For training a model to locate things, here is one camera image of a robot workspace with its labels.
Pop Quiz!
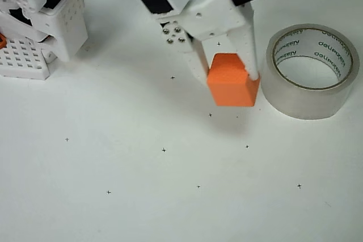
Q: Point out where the white perforated base plate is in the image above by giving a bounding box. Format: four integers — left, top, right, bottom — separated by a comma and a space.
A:
0, 37, 51, 82

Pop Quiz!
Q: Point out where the orange foam cube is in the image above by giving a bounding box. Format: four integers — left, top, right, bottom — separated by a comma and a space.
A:
206, 53, 261, 108

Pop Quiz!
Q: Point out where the clear packing tape roll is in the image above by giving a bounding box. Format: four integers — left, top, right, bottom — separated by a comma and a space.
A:
259, 23, 360, 120

